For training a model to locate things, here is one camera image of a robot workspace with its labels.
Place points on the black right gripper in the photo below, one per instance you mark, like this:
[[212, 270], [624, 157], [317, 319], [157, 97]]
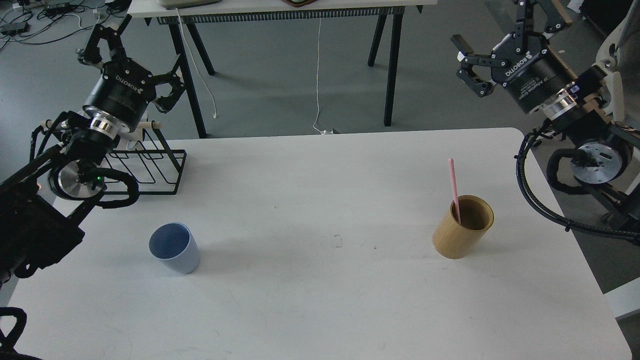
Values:
[[535, 75]]

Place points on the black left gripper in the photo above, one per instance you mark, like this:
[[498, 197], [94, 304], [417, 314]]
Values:
[[120, 95]]

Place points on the pink chopstick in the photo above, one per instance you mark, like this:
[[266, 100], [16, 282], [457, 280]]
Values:
[[454, 189]]

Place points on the light blue cup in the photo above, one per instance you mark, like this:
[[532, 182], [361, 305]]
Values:
[[174, 246]]

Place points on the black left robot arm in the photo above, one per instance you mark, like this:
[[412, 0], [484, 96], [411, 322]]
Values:
[[44, 203]]

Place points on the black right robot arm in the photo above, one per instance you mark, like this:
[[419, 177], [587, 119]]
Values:
[[588, 109]]

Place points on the bamboo cylinder holder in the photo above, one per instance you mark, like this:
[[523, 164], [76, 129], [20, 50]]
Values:
[[454, 239]]

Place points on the black wire dish rack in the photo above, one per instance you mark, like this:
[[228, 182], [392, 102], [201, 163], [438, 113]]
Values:
[[143, 154]]

